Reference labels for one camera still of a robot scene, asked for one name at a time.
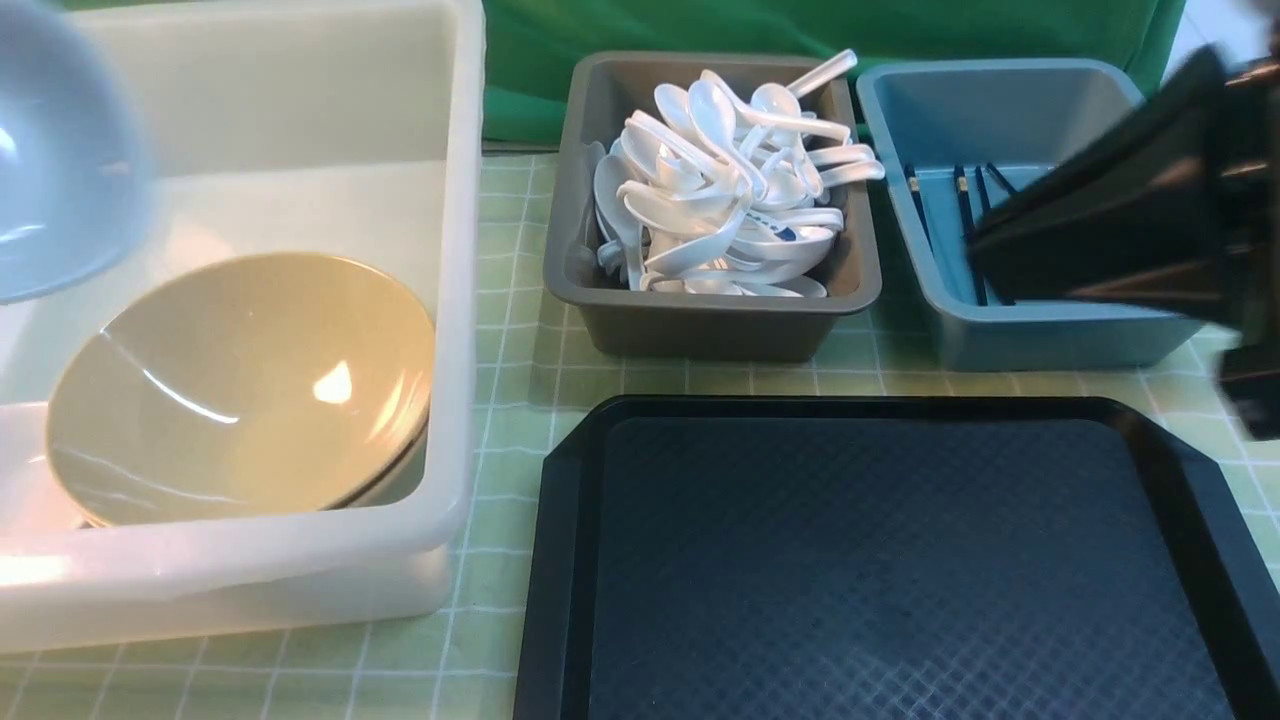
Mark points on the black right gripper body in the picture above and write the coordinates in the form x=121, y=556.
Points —
x=1174, y=208

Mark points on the white square dish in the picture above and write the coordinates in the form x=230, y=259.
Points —
x=77, y=184

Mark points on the beige bowl in tub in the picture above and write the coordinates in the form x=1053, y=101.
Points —
x=265, y=385

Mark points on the black chopstick gold band right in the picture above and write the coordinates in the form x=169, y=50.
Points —
x=964, y=201

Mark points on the black chopstick gold band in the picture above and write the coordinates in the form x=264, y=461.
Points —
x=964, y=201
x=915, y=190

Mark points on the blue plastic chopstick bin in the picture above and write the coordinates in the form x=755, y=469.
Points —
x=1025, y=116

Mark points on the black chopstick gold band left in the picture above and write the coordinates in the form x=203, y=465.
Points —
x=915, y=190

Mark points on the white spoon sticking up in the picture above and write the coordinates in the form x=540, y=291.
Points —
x=830, y=70

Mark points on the white spoon with blue mark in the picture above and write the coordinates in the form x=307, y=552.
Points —
x=805, y=246

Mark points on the white spoon top of pile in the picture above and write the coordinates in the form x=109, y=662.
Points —
x=771, y=105

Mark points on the grey plastic spoon bin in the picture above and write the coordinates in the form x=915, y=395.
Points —
x=654, y=184

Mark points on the black serving tray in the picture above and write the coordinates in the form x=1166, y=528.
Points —
x=736, y=557

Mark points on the green backdrop cloth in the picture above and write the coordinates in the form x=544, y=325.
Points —
x=533, y=46

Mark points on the large white plastic tub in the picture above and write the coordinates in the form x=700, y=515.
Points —
x=346, y=128

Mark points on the green checkered table mat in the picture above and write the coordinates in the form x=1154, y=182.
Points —
x=537, y=374

